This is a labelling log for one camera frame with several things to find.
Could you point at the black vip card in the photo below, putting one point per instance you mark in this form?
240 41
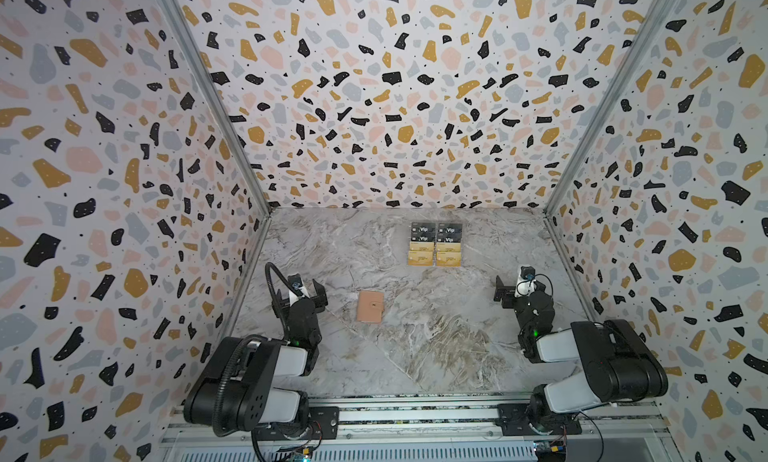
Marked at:
423 232
449 232

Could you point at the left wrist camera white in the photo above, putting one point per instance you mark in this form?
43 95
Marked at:
297 290

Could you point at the black VIP card left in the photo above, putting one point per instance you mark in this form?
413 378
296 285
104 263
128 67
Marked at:
423 232

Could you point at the gold vip card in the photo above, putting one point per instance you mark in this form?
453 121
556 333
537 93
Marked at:
421 254
448 254

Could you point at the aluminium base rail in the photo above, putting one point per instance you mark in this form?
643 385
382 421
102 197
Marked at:
435 428

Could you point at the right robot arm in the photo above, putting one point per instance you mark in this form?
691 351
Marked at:
615 364

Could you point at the clear acrylic card display stand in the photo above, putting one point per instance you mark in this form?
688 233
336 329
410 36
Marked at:
434 241

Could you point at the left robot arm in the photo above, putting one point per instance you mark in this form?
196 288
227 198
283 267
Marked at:
236 390

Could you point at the gold VIP card right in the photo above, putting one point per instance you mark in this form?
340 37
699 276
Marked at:
448 254

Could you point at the black VIP card right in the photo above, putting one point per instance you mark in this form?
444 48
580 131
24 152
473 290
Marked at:
449 232

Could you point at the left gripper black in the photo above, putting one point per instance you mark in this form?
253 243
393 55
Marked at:
281 309

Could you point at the gold VIP card left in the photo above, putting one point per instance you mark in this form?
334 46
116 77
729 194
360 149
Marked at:
421 254

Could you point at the tan leather card holder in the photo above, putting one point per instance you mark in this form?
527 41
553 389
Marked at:
370 307

